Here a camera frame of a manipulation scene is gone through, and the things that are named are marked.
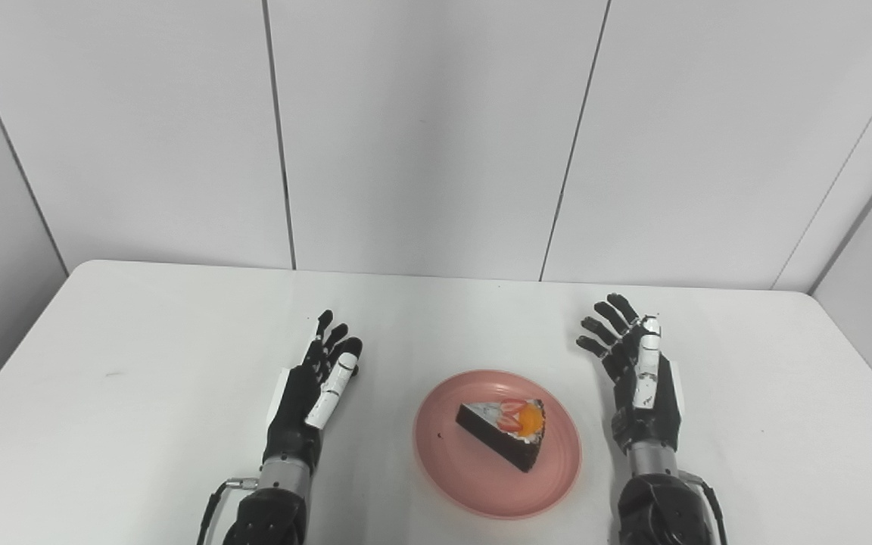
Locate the pink round plate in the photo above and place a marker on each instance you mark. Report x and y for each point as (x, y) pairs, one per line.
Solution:
(481, 484)

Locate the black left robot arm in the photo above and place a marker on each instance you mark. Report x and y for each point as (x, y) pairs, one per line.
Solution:
(269, 515)

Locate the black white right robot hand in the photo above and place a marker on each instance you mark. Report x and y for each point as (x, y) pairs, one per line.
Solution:
(648, 412)

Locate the chocolate cake slice with fruit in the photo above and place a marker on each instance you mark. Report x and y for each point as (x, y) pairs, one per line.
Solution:
(500, 435)

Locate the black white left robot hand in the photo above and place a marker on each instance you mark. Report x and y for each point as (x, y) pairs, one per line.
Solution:
(296, 412)

